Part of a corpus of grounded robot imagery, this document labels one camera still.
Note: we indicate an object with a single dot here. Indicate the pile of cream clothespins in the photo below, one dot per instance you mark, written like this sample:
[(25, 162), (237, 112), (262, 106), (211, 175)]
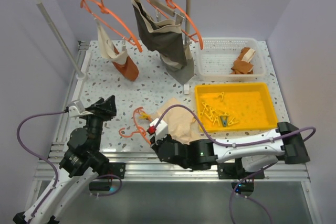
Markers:
[(213, 106)]

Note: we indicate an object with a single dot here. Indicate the beige hanging underwear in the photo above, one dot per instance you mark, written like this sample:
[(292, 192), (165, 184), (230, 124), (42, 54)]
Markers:
[(108, 49)]

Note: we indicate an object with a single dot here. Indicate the yellow plastic tray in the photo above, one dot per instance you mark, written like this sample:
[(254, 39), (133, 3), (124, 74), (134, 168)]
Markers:
[(250, 102)]

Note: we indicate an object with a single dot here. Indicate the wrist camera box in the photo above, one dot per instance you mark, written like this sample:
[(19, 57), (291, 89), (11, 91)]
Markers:
[(75, 109), (159, 129)]

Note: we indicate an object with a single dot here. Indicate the brown and cream underwear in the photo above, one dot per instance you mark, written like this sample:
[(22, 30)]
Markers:
[(242, 64)]

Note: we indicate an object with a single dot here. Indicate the teal clothespin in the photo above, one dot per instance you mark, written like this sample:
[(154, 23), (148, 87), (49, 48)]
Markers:
[(224, 120)]

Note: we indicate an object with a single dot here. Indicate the wooden clip hanger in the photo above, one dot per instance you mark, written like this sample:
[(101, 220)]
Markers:
[(168, 10)]

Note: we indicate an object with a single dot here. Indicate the white plastic basket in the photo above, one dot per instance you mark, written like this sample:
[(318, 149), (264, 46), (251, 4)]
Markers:
[(216, 59)]

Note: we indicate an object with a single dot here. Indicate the aluminium rail frame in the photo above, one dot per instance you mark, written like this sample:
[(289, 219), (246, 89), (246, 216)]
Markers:
[(141, 163)]

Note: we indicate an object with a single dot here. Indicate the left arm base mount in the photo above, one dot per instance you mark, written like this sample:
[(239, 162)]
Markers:
[(110, 181)]

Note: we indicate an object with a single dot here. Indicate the orange hanging underwear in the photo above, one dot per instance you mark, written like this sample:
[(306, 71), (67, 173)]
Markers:
[(128, 69)]

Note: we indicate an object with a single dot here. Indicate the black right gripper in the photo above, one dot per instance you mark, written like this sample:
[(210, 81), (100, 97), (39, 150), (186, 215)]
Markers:
[(155, 145)]

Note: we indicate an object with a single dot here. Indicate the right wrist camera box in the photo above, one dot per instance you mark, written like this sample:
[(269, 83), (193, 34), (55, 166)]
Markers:
[(159, 129)]

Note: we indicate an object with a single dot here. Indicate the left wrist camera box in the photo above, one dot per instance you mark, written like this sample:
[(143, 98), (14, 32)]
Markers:
[(75, 109)]

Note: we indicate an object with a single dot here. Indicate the grey hanging underwear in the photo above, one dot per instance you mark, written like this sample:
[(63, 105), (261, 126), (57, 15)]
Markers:
[(166, 38)]

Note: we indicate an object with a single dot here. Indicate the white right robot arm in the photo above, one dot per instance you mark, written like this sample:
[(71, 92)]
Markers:
[(255, 151)]

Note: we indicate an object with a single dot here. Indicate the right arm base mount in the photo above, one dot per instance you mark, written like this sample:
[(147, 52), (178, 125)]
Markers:
[(236, 171)]

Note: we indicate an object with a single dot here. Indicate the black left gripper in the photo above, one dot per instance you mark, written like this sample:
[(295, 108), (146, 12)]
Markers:
[(106, 112)]

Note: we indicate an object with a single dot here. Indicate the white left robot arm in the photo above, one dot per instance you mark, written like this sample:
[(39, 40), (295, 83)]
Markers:
[(82, 163)]

